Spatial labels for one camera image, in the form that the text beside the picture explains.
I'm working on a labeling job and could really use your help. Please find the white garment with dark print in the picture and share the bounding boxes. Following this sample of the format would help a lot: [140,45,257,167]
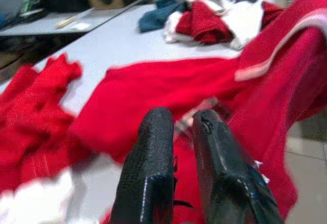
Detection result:
[163,0,266,51]

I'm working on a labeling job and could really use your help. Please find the red jacket with white stripes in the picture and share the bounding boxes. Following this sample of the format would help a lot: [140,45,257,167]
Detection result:
[0,0,327,224]

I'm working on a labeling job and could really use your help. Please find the grey side table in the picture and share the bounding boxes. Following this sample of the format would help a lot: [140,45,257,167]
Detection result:
[0,0,154,37]

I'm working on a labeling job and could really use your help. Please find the dark teal garment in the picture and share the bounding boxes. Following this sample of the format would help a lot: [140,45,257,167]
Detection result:
[137,0,190,32]

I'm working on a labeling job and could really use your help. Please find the white paper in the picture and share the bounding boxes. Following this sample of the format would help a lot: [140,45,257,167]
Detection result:
[73,22,90,31]

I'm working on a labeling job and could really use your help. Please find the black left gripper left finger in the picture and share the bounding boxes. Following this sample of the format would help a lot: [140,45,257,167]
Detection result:
[109,106,177,224]

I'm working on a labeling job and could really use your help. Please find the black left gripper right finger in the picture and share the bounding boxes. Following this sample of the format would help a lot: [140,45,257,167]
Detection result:
[192,109,284,224]

